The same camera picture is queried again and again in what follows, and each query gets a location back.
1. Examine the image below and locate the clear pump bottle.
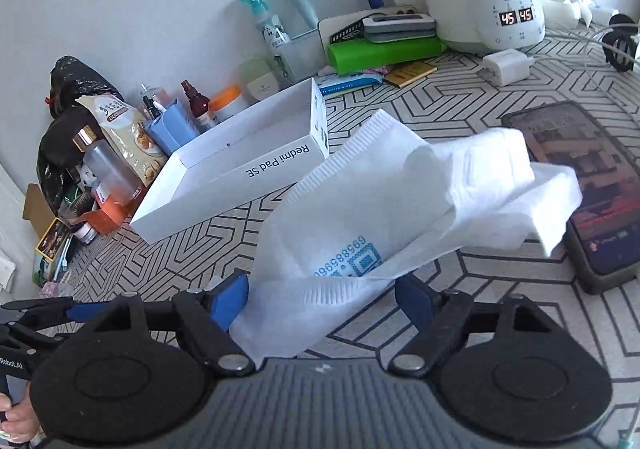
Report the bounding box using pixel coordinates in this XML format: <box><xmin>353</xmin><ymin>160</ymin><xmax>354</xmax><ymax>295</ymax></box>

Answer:
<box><xmin>135</xmin><ymin>83</ymin><xmax>168</xmax><ymax>120</ymax></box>

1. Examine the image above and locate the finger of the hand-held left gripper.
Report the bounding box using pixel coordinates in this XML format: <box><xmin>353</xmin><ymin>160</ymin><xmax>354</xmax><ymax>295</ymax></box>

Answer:
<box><xmin>20</xmin><ymin>296</ymin><xmax>106</xmax><ymax>325</ymax></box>
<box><xmin>0</xmin><ymin>326</ymin><xmax>68</xmax><ymax>350</ymax></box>

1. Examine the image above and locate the black plastic bag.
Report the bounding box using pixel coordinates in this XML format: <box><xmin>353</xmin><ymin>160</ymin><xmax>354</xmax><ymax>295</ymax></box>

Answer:
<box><xmin>36</xmin><ymin>55</ymin><xmax>126</xmax><ymax>212</ymax></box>

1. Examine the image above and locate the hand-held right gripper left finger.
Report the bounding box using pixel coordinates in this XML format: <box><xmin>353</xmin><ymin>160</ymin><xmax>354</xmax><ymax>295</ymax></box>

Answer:
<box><xmin>87</xmin><ymin>273</ymin><xmax>256</xmax><ymax>377</ymax></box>

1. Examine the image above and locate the geometric patterned tablecloth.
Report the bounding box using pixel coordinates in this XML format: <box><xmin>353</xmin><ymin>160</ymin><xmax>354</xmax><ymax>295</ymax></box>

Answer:
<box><xmin>60</xmin><ymin>46</ymin><xmax>640</xmax><ymax>380</ymax></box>

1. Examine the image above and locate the white shallow box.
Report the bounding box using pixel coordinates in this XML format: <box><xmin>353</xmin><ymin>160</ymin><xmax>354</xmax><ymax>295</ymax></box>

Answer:
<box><xmin>129</xmin><ymin>77</ymin><xmax>331</xmax><ymax>245</ymax></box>

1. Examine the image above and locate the phone in dark case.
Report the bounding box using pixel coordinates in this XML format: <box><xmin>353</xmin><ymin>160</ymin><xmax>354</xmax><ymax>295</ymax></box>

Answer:
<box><xmin>501</xmin><ymin>101</ymin><xmax>640</xmax><ymax>296</ymax></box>

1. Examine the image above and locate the frosted bottle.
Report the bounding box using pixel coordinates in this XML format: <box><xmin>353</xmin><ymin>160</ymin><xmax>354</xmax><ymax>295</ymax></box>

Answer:
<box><xmin>71</xmin><ymin>125</ymin><xmax>147</xmax><ymax>204</ymax></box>

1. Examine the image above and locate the dark red spray bottle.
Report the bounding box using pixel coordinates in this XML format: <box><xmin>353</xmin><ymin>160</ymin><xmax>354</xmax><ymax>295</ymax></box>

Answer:
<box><xmin>180</xmin><ymin>79</ymin><xmax>214</xmax><ymax>132</ymax></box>

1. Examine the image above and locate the orange lid jar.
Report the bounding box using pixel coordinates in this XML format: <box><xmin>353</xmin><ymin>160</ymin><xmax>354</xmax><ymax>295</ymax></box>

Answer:
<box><xmin>209</xmin><ymin>85</ymin><xmax>249</xmax><ymax>124</ymax></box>

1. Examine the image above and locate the white cable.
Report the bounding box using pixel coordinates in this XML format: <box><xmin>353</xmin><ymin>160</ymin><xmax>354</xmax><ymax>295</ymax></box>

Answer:
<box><xmin>530</xmin><ymin>0</ymin><xmax>640</xmax><ymax>67</ymax></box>

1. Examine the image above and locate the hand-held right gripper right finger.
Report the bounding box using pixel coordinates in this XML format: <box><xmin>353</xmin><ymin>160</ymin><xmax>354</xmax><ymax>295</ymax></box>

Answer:
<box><xmin>390</xmin><ymin>274</ymin><xmax>557</xmax><ymax>377</ymax></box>

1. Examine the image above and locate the snack packet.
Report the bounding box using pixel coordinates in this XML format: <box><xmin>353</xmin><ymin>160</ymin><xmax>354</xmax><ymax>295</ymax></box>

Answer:
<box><xmin>75</xmin><ymin>93</ymin><xmax>170</xmax><ymax>188</ymax></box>

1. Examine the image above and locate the blue white wipes packet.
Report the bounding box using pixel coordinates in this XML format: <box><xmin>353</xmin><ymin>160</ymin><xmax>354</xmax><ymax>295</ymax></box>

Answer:
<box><xmin>316</xmin><ymin>73</ymin><xmax>386</xmax><ymax>97</ymax></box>

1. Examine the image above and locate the pale blue tube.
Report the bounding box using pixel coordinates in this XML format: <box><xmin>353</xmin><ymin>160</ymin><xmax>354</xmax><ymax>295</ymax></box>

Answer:
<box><xmin>281</xmin><ymin>0</ymin><xmax>320</xmax><ymax>32</ymax></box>

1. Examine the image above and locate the teal spray bottle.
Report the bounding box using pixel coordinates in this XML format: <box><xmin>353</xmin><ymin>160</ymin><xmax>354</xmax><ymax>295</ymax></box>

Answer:
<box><xmin>237</xmin><ymin>0</ymin><xmax>292</xmax><ymax>60</ymax></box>

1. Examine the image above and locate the colourful printed box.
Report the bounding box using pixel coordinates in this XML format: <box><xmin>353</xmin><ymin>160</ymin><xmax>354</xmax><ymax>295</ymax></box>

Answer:
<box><xmin>32</xmin><ymin>216</ymin><xmax>73</xmax><ymax>287</ymax></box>

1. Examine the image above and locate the white bottle warmer appliance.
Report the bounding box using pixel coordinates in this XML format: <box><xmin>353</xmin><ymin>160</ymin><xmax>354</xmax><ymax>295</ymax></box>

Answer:
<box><xmin>424</xmin><ymin>0</ymin><xmax>547</xmax><ymax>54</ymax></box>

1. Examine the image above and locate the white tape roll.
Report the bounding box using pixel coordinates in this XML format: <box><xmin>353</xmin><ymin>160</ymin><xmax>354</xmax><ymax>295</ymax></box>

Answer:
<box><xmin>541</xmin><ymin>0</ymin><xmax>593</xmax><ymax>27</ymax></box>

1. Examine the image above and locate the black round clip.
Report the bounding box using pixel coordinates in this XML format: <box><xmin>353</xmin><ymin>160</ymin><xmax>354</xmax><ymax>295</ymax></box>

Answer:
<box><xmin>602</xmin><ymin>28</ymin><xmax>640</xmax><ymax>74</ymax></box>

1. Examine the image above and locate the white striped label box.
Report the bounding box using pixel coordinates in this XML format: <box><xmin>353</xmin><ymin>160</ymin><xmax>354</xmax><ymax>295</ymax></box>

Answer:
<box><xmin>318</xmin><ymin>15</ymin><xmax>367</xmax><ymax>50</ymax></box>

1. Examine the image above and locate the blue pouch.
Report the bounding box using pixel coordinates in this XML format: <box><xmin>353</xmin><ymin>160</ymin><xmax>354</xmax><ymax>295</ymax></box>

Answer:
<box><xmin>145</xmin><ymin>98</ymin><xmax>202</xmax><ymax>156</ymax></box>

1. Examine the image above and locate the clear plastic container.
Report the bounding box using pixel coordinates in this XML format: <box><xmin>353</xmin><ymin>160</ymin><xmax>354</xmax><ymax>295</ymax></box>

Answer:
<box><xmin>274</xmin><ymin>29</ymin><xmax>323</xmax><ymax>84</ymax></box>

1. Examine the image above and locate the grey pencil case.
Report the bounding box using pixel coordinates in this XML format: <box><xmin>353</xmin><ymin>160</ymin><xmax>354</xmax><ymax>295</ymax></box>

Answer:
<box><xmin>361</xmin><ymin>12</ymin><xmax>437</xmax><ymax>44</ymax></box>

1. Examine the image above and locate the white shopping bag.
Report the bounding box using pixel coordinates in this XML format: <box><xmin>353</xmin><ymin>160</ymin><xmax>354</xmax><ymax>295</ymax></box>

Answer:
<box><xmin>231</xmin><ymin>109</ymin><xmax>583</xmax><ymax>360</ymax></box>

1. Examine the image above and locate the white charger adapter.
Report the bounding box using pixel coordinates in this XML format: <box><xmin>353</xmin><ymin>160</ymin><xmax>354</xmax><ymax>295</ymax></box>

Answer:
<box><xmin>481</xmin><ymin>48</ymin><xmax>532</xmax><ymax>88</ymax></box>

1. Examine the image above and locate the person's left hand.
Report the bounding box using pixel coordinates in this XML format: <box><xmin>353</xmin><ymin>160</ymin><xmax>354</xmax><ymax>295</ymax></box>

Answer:
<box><xmin>0</xmin><ymin>394</ymin><xmax>38</xmax><ymax>445</ymax></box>

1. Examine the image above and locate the pale green compact case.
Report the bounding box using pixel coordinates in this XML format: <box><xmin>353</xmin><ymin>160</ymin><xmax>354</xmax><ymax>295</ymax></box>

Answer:
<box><xmin>239</xmin><ymin>56</ymin><xmax>282</xmax><ymax>102</ymax></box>

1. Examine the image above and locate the yellow brown card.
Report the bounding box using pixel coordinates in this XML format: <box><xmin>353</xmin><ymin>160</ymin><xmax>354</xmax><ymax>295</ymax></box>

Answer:
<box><xmin>382</xmin><ymin>61</ymin><xmax>437</xmax><ymax>90</ymax></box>

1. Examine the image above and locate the orange cardboard box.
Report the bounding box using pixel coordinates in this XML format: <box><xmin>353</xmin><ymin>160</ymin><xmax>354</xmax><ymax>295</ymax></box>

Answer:
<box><xmin>75</xmin><ymin>194</ymin><xmax>135</xmax><ymax>237</ymax></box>

